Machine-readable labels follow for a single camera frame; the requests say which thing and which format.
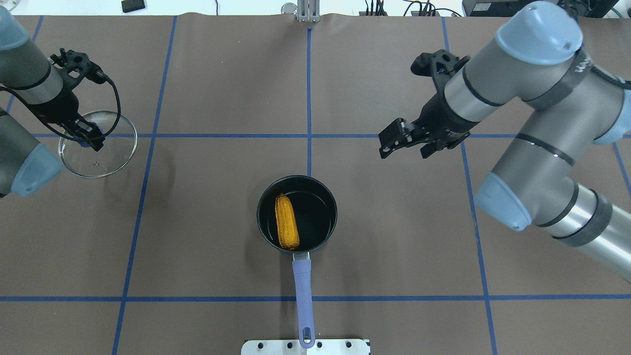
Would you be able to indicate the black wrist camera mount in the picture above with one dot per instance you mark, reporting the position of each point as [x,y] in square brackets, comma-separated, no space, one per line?
[441,66]
[73,67]

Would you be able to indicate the black phone on table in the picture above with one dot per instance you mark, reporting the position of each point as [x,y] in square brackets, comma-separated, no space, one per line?
[129,6]

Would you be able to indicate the dark blue saucepan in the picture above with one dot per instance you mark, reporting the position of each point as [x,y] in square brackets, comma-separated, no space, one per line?
[316,215]

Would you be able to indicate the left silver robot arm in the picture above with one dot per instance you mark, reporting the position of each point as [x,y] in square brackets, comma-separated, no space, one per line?
[44,85]

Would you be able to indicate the glass pot lid blue knob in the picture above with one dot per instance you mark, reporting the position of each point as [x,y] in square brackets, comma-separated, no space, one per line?
[118,149]

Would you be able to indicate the black laptop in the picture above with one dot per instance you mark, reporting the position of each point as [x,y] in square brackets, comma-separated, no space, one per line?
[507,8]

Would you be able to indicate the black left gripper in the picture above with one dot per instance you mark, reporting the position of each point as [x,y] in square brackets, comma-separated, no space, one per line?
[62,107]

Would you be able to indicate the aluminium frame post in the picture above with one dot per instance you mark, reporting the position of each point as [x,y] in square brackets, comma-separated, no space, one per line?
[308,11]

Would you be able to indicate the yellow corn cob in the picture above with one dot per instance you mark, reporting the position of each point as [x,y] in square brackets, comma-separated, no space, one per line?
[288,237]

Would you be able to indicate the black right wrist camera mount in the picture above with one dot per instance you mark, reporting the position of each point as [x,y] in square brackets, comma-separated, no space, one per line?
[441,66]

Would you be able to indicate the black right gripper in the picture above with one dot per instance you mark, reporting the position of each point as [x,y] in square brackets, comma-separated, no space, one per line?
[440,116]

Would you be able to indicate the black power strip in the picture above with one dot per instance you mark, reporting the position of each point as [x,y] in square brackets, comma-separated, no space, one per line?
[423,8]

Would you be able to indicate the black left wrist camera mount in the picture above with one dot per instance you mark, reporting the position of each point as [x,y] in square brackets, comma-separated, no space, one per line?
[73,67]

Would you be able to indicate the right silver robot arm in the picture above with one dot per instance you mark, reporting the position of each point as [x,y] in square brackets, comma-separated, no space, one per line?
[538,56]

